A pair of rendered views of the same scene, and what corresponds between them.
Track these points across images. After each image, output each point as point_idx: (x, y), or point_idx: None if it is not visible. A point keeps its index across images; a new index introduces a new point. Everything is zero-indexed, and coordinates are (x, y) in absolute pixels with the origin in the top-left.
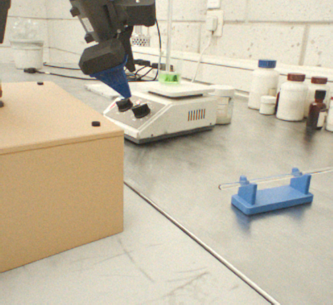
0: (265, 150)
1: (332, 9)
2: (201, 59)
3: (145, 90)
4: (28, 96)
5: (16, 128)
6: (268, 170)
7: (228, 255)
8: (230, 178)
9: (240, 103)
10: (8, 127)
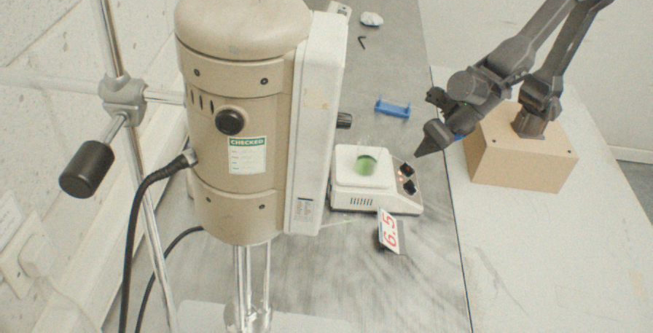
0: (337, 133)
1: (141, 61)
2: (78, 310)
3: (379, 190)
4: (501, 128)
5: (505, 107)
6: (364, 122)
7: (433, 106)
8: (390, 127)
9: None
10: (507, 108)
